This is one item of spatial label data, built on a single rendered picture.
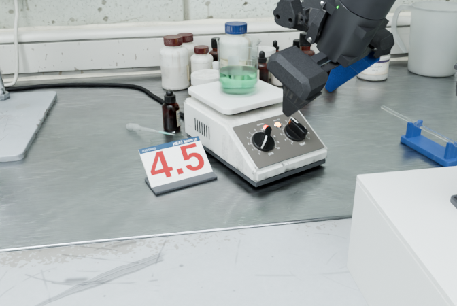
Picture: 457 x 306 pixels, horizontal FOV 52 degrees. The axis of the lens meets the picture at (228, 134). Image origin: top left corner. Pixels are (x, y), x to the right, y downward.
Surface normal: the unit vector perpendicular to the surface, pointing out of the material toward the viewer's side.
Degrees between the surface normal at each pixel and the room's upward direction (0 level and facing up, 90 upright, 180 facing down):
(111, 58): 90
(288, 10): 97
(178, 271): 0
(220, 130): 90
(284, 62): 57
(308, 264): 0
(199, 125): 90
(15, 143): 0
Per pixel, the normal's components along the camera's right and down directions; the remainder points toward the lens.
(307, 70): 0.25, -0.63
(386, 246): -0.99, 0.07
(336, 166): -0.01, -0.91
